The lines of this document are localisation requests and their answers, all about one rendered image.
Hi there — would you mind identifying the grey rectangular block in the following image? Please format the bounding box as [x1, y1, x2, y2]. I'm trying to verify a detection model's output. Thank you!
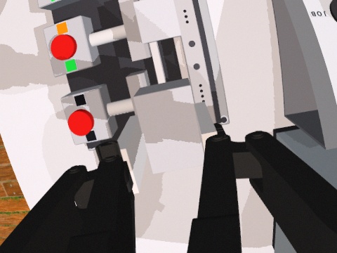
[133, 78, 204, 174]

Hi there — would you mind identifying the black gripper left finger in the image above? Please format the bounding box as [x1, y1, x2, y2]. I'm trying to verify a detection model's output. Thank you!
[0, 115, 147, 253]

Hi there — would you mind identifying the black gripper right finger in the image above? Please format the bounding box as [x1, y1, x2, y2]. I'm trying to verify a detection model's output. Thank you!
[187, 102, 337, 253]

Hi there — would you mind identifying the white cube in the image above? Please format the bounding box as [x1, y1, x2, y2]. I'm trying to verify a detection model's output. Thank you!
[133, 0, 181, 44]

